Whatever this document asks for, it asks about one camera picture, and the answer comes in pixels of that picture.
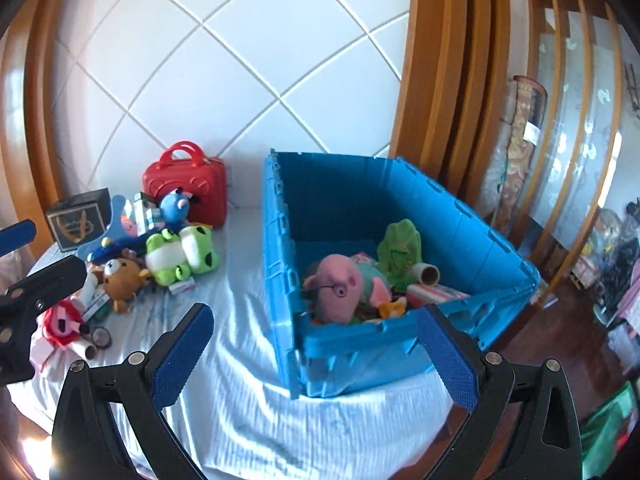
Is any green frog plush toy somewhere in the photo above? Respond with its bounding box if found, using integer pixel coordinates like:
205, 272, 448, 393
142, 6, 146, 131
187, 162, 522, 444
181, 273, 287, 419
145, 225, 220, 287

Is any green vegetable plush toy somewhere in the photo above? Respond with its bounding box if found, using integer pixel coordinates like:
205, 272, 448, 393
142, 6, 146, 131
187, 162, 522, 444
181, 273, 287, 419
376, 219, 426, 291

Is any dark gift box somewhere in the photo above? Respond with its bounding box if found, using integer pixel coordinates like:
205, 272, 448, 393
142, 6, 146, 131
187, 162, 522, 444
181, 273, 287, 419
46, 188, 112, 252

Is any wooden door frame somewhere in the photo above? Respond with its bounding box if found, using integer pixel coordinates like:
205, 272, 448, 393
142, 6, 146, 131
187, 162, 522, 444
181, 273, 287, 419
389, 0, 531, 201

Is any yellow orange plush toy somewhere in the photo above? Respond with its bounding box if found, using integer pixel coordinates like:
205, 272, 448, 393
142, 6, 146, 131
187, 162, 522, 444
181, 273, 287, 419
377, 296, 408, 320

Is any brown bear plush toy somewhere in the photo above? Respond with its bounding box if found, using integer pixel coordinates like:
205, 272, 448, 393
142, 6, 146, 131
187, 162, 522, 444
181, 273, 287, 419
102, 255, 151, 313

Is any pile of household clutter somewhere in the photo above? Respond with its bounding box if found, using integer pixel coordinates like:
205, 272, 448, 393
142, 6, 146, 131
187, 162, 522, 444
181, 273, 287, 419
570, 200, 640, 381

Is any pig plush in red dress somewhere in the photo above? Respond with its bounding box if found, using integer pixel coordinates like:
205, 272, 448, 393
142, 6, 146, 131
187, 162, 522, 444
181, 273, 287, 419
37, 297, 93, 348

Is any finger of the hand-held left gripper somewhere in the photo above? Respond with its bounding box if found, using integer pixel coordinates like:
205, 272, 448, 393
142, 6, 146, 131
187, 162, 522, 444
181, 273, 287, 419
0, 256, 87, 385
0, 220, 38, 261

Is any pink pig plush with glasses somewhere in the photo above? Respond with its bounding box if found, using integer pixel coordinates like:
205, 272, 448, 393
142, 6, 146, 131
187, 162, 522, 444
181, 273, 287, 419
302, 254, 393, 323

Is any white and green small box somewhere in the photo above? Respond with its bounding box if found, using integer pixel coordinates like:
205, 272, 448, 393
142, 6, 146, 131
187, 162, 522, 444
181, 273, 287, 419
132, 192, 163, 233

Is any dark blue plush toy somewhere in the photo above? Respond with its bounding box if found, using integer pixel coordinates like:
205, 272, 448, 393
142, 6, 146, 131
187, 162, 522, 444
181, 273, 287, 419
87, 237, 146, 263

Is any white bottle with orange label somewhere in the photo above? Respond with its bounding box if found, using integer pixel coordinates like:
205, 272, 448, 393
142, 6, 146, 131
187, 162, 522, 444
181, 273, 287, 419
70, 270, 103, 311

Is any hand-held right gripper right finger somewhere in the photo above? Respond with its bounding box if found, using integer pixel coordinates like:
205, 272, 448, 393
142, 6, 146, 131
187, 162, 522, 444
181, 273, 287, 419
416, 304, 583, 480

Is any white and pink medicine box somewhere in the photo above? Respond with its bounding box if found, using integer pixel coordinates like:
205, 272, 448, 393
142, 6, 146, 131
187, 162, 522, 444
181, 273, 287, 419
406, 282, 473, 306

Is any blue and white box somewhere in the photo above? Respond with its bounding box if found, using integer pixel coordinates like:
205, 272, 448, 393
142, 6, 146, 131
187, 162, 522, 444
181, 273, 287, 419
80, 292, 113, 323

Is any green bag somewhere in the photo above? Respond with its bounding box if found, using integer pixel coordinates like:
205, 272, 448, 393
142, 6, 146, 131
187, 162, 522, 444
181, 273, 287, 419
580, 380, 636, 478

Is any wooden framed glass door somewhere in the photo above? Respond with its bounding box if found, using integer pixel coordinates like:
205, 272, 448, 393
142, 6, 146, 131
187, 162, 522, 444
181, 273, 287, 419
520, 0, 640, 271

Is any blue plastic crate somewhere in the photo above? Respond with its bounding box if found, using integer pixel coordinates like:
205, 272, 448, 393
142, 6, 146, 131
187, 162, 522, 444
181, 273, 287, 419
262, 149, 543, 401

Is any white lint roller refill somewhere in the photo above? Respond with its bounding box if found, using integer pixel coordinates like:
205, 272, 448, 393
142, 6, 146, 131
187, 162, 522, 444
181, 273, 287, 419
405, 262, 441, 286

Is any red toy suitcase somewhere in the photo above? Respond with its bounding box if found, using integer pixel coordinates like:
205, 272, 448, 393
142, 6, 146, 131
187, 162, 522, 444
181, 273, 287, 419
142, 141, 227, 226

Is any small blue plush toy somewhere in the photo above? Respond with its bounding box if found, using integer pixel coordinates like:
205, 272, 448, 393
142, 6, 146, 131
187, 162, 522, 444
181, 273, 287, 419
159, 187, 193, 228

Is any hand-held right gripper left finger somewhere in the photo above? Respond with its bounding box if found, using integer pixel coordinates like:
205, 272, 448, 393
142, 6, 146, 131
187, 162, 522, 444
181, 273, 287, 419
50, 302, 216, 480

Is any rolled patterned mat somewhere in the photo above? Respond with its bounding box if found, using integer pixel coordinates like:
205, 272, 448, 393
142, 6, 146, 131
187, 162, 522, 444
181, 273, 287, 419
480, 75, 548, 241

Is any white paper roll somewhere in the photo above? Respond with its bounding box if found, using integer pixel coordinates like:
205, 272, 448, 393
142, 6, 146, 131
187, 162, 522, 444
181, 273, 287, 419
70, 337, 98, 361

